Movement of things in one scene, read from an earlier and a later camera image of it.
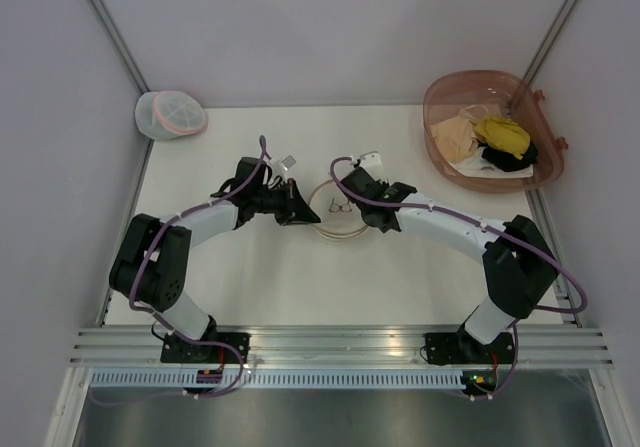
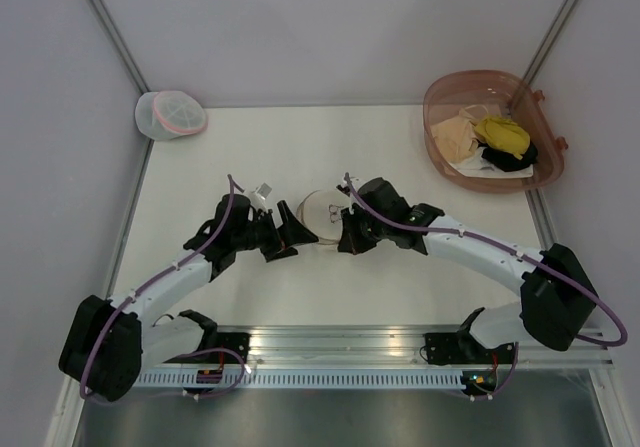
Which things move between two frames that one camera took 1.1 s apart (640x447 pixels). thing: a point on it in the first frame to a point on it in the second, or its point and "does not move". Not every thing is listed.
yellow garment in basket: [503, 134] does not move
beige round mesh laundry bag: [339, 215] does not move
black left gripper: [295, 210] to [282, 239]
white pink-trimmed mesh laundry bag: [161, 115] does not move
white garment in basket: [475, 165] does not move
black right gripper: [387, 184] to [351, 240]
